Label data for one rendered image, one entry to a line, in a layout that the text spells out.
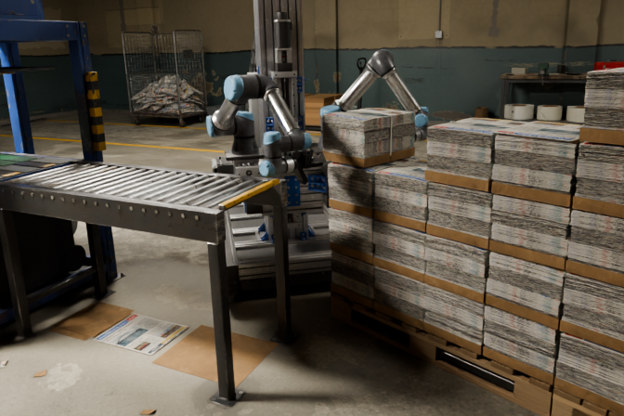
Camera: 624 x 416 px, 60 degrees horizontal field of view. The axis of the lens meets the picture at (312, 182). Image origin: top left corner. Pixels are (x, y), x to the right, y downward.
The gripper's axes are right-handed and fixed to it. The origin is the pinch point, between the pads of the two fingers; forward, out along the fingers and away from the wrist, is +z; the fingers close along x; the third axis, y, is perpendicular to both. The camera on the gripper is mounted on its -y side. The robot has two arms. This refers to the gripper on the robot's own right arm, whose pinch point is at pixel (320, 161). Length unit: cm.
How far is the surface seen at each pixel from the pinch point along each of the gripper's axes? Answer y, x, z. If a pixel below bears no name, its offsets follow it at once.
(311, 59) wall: 28, 529, 510
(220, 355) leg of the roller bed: -65, -14, -73
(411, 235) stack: -28, -48, 7
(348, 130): 14.6, -10.0, 8.7
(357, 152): 4.7, -15.7, 8.6
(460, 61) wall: 22, 284, 600
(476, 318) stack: -55, -81, 6
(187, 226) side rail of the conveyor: -12, -3, -77
